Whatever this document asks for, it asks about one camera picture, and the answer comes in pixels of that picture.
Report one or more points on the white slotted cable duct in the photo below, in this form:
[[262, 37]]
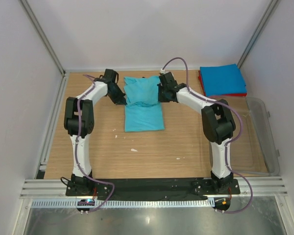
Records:
[[87, 204]]

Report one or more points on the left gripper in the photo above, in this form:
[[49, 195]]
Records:
[[120, 100]]

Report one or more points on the clear plastic bin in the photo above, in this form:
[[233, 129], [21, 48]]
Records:
[[254, 151]]

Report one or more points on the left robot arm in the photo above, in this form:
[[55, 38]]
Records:
[[79, 121]]

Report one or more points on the folded blue t shirt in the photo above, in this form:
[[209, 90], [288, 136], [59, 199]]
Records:
[[225, 79]]

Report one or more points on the cyan t shirt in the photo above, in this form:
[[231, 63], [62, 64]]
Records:
[[143, 111]]

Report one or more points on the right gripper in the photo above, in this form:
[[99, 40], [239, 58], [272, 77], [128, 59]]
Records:
[[160, 98]]

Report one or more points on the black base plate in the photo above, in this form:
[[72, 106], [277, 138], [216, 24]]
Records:
[[166, 189]]

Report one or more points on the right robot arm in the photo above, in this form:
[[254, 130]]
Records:
[[217, 123]]

